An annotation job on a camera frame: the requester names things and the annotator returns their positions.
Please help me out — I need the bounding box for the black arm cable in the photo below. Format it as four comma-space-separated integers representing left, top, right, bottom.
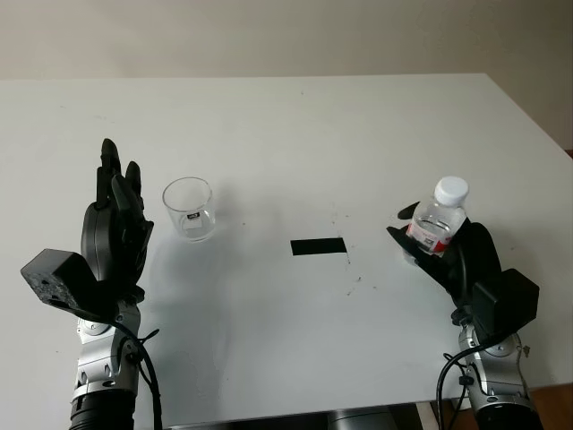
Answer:
111, 312, 165, 430
435, 244, 487, 430

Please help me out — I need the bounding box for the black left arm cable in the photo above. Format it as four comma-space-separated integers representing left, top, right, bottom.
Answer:
111, 312, 165, 430

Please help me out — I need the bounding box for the black tape rectangle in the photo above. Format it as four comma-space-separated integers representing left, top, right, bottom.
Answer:
289, 237, 349, 258

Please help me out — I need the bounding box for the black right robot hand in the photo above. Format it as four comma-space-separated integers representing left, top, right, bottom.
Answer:
386, 202, 505, 311

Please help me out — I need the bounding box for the clear plastic water bottle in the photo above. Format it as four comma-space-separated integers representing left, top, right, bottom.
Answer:
404, 176, 470, 262

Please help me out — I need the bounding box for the clear glass cup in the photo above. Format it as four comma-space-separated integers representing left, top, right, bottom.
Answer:
161, 176, 218, 245

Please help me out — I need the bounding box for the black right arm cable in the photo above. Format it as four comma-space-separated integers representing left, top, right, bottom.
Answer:
435, 244, 487, 430

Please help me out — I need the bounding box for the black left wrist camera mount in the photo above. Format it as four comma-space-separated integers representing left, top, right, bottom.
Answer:
19, 249, 121, 323

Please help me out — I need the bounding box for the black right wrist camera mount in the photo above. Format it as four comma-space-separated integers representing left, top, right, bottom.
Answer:
471, 268, 540, 338

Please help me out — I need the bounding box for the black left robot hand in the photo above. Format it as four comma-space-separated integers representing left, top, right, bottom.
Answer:
80, 137, 155, 315

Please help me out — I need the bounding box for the white table frame part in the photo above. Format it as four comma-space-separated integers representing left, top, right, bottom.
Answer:
415, 401, 439, 430

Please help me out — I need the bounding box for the dark grey robot torso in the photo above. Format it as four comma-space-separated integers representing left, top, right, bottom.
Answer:
231, 404, 400, 430

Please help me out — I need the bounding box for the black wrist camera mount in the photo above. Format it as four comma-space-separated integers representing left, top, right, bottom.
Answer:
19, 249, 121, 323
471, 268, 540, 338

